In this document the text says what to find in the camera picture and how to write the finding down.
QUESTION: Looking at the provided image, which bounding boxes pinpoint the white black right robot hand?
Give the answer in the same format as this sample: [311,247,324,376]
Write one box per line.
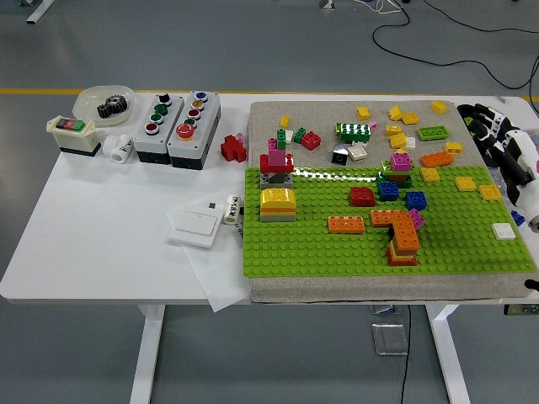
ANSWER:
[470,104,539,225]

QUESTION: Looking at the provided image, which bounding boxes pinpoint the green two-by-four plate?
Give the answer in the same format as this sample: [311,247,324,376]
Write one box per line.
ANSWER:
[417,125,450,141]

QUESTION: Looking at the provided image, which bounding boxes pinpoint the orange two-by-four brick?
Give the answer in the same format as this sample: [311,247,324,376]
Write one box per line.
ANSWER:
[327,215,366,235]
[369,209,399,229]
[419,151,456,168]
[391,212,421,257]

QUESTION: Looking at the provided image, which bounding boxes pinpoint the blue two-by-two brick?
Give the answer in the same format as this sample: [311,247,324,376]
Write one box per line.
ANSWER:
[377,180,401,202]
[405,191,429,211]

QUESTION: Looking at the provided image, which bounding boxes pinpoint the dark green brick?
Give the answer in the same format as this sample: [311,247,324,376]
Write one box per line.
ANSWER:
[376,172,415,189]

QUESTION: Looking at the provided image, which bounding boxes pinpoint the red square brick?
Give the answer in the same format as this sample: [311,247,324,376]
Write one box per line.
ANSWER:
[386,251,420,268]

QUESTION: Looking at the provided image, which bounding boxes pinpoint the red curved brick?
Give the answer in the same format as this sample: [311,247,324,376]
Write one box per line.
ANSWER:
[349,186,377,207]

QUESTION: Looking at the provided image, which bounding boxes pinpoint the green two-by-four brick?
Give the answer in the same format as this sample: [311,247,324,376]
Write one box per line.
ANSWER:
[334,121,373,143]

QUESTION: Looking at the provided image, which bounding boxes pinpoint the dark grey slope brick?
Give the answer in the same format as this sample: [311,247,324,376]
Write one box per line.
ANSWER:
[330,143,350,165]

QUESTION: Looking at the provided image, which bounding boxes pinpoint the red two-by-two brick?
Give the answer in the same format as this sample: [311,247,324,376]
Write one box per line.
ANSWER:
[300,130,323,152]

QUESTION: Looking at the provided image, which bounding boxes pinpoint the green studded baseplate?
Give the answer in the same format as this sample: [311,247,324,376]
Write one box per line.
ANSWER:
[242,165,531,279]

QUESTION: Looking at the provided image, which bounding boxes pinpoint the tall pink brick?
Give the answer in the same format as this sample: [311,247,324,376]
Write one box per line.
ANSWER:
[269,137,287,168]

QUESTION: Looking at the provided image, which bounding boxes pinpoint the yellow curved brick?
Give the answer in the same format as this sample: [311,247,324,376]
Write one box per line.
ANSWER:
[259,188,297,210]

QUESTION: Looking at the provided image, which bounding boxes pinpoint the wide red brick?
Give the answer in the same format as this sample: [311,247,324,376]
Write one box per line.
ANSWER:
[259,153,295,175]

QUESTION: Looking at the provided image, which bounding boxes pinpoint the grey arch brick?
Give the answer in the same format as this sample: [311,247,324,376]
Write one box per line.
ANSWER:
[259,171,295,190]

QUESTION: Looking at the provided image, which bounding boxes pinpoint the red cross-shaped brick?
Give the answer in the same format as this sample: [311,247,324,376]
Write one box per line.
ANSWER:
[220,134,248,163]

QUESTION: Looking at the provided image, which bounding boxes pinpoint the clear plastic bag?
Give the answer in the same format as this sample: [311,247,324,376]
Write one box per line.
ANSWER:
[491,167,517,207]

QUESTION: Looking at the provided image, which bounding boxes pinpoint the lime green plate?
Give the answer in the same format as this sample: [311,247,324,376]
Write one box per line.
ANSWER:
[381,159,420,177]

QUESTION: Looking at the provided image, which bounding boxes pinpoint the black table control panel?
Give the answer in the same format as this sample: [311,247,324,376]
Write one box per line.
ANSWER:
[503,302,539,316]

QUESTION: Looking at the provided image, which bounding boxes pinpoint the grey-brown foam mat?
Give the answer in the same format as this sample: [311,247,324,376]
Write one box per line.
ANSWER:
[247,99,539,305]

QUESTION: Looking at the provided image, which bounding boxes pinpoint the white table leg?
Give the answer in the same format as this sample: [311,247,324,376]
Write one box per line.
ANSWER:
[129,303,166,404]
[424,303,472,404]

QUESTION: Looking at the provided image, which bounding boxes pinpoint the metal floor socket plate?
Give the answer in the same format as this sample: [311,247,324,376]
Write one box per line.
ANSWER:
[371,322,409,357]

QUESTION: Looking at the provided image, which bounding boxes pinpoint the orange thin plate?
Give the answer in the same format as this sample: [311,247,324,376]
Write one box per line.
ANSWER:
[259,205,297,217]

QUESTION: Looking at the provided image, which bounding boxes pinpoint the white labelled pipe fitting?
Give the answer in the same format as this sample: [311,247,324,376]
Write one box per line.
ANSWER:
[221,194,246,226]

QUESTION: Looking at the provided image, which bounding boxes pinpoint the grey emergency-stop control box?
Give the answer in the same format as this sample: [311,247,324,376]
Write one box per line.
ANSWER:
[167,90,222,172]

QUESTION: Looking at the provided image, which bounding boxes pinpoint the white paper sheet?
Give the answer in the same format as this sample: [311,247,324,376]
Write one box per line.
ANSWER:
[164,205,253,313]

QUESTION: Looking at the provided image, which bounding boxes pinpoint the grey four-button control box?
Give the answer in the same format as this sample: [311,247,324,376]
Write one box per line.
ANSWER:
[132,93,185,165]

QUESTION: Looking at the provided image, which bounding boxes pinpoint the white pipe tee fitting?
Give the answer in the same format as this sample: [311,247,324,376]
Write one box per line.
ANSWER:
[102,133,135,164]

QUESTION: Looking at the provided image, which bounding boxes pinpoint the black metal gears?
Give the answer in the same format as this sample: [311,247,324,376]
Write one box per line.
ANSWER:
[96,95,130,120]

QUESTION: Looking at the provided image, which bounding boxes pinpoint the white table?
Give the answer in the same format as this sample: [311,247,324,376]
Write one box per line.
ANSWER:
[0,89,539,404]

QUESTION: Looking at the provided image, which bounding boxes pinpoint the white oval dish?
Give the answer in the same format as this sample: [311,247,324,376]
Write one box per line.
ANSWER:
[72,85,136,128]

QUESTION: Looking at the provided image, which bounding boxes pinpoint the black floor cable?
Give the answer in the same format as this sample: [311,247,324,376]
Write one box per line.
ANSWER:
[420,0,539,35]
[371,0,539,90]

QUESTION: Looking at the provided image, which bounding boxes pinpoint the white floor cable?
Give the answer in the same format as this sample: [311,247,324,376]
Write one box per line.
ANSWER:
[357,0,401,14]

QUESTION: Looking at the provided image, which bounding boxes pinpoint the black hanging cable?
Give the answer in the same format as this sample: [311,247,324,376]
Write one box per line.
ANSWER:
[399,303,413,404]

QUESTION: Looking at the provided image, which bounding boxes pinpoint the white wall switch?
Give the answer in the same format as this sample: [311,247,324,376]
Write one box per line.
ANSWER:
[167,208,224,249]

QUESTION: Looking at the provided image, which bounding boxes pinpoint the beige red-green switch box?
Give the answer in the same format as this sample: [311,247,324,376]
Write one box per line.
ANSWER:
[45,115,103,158]

